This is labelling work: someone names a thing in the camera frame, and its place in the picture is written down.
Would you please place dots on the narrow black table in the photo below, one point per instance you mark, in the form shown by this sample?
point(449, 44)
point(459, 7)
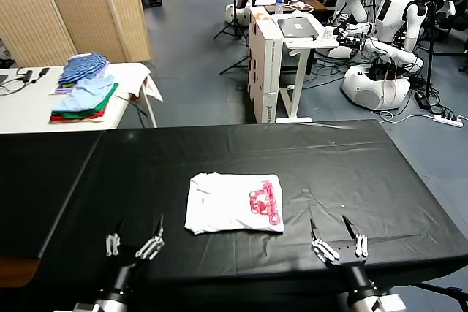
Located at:
point(36, 180)

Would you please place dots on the white humanoid robot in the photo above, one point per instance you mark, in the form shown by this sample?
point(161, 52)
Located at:
point(393, 8)

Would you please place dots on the black floor power brick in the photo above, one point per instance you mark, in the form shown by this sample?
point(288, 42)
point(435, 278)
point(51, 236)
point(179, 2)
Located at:
point(422, 99)

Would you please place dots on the bamboo folding screen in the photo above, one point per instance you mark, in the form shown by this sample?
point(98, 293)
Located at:
point(73, 5)

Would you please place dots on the small white robot base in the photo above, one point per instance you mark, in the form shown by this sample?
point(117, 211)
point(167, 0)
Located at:
point(239, 12)

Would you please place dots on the white draped cloth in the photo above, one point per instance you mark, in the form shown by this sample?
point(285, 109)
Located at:
point(128, 76)

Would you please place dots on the blue striped garment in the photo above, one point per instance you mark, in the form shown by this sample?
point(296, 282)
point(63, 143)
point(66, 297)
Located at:
point(82, 67)

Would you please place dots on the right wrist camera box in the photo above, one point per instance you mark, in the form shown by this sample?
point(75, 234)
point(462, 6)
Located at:
point(391, 303)

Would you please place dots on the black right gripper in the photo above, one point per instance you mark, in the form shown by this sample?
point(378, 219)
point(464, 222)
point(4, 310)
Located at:
point(347, 264)

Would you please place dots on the red garment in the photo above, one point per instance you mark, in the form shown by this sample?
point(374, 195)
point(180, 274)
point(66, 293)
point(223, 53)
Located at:
point(73, 118)

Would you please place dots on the white t-shirt with red print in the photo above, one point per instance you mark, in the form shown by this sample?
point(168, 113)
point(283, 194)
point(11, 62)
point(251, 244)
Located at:
point(226, 206)

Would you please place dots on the stack of folded clothes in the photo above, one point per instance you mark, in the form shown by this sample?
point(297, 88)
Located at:
point(106, 98)

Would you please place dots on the dark brown desk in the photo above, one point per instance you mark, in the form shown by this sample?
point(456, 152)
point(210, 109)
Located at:
point(321, 4)

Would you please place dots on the black camera rig stand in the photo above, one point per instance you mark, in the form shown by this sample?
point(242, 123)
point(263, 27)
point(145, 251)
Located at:
point(430, 52)

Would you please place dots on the black power adapter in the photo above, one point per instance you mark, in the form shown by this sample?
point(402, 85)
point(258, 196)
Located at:
point(27, 75)

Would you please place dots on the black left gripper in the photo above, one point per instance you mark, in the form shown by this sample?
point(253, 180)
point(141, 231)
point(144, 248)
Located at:
point(124, 268)

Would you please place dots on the tall white cardboard box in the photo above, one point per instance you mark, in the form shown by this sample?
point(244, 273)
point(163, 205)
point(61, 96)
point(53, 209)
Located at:
point(265, 71)

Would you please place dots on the white standing desk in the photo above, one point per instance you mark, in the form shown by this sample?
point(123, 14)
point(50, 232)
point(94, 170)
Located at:
point(299, 82)

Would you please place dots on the black tripod stand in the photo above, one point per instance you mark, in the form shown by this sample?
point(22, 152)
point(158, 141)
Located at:
point(234, 1)

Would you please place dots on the grey closed laptop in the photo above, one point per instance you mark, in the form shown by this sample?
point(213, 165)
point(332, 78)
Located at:
point(296, 27)

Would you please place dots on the white side table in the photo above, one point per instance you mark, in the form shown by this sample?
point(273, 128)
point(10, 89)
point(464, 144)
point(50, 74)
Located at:
point(25, 111)

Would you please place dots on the light blue garment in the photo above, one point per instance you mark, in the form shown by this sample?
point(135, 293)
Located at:
point(87, 91)

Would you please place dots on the white power strip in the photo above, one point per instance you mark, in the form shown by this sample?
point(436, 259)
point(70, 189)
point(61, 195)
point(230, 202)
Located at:
point(448, 120)

